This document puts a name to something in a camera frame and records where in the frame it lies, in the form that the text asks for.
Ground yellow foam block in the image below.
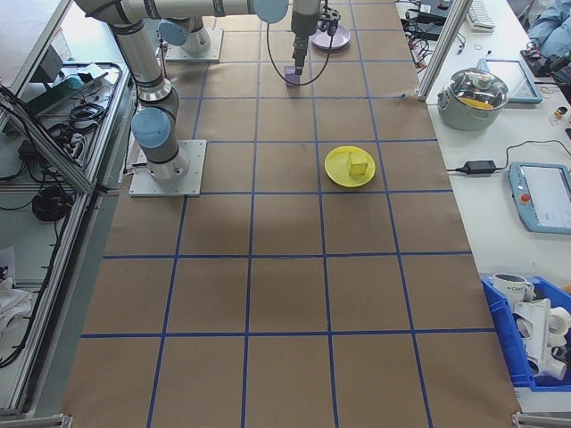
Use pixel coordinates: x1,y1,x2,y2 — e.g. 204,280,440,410
347,152,369,177

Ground light purple round plate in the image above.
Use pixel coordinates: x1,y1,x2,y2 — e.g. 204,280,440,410
310,24,352,51

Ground black power supply box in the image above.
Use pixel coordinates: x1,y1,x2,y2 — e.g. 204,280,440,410
403,4,452,39

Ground yellow round plate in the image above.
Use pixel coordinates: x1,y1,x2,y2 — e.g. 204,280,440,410
323,145,377,191

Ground white keyboard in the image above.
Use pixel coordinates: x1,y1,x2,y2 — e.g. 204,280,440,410
466,0,497,33

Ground grey pot with lid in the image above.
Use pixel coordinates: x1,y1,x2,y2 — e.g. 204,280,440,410
436,66,509,131

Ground light blue teach pendant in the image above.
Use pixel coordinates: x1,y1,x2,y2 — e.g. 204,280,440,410
476,57,546,106
508,160,571,235

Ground light blue garment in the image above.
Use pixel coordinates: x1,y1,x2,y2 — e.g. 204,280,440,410
528,0,571,46

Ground black electronic device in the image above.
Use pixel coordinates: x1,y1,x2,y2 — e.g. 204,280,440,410
532,53,571,82

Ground green flat board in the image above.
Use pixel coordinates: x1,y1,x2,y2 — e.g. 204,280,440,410
30,73,111,112

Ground grey box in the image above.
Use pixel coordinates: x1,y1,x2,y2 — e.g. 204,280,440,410
30,44,69,84

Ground white mug with print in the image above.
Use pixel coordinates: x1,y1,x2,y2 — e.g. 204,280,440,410
492,272,536,305

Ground white plastic pipe fitting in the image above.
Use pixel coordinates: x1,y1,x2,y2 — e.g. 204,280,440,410
549,306,571,347
512,297,557,374

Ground white crumpled cloth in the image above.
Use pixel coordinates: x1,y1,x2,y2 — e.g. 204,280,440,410
0,244,33,341

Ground blue plastic bin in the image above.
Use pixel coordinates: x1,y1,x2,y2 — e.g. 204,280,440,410
480,276,571,393

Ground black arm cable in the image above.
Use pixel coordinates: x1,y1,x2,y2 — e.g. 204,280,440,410
265,17,334,88

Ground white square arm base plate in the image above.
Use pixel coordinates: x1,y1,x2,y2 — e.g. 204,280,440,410
164,29,224,62
128,139,209,197

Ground small connector box with wires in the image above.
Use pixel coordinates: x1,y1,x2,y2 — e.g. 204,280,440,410
409,39,434,70

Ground aluminium profile post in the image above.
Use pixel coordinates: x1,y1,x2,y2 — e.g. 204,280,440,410
417,0,469,103

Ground black power adapter with cable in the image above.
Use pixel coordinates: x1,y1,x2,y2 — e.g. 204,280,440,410
445,140,571,176

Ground tangled black cables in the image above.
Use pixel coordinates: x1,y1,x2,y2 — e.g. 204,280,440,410
66,100,113,131

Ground V-shaped metal bar frame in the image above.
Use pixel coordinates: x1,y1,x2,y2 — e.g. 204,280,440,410
0,0,135,423

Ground coiled black cable bundle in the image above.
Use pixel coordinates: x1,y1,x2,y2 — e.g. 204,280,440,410
31,185,76,224

